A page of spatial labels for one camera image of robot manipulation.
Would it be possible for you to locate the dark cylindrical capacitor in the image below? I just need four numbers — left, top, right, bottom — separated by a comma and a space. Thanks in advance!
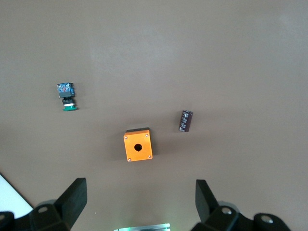
178, 110, 193, 133

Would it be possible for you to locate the green push button switch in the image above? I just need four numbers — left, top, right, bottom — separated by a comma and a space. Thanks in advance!
56, 82, 79, 112

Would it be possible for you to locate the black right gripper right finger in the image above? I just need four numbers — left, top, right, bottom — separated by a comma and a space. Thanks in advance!
191, 179, 253, 231

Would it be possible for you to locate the white drawer cabinet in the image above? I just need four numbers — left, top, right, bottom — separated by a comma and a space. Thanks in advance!
0, 173, 34, 218

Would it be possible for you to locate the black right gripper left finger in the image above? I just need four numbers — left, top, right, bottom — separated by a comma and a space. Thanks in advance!
14, 177, 88, 231

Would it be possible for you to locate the orange button enclosure box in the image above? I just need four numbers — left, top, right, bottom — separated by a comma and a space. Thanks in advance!
123, 128, 154, 163

